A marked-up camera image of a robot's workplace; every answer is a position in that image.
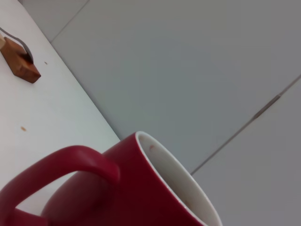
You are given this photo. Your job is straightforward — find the metal spoon with blue handle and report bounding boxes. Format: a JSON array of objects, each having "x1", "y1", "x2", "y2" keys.
[{"x1": 0, "y1": 27, "x2": 34, "y2": 64}]

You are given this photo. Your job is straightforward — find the red ceramic coffee cup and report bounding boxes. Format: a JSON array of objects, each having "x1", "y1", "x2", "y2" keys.
[{"x1": 0, "y1": 131, "x2": 223, "y2": 226}]

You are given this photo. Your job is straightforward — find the dark reddish wooden block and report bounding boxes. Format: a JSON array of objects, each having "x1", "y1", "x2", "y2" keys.
[{"x1": 0, "y1": 37, "x2": 41, "y2": 84}]

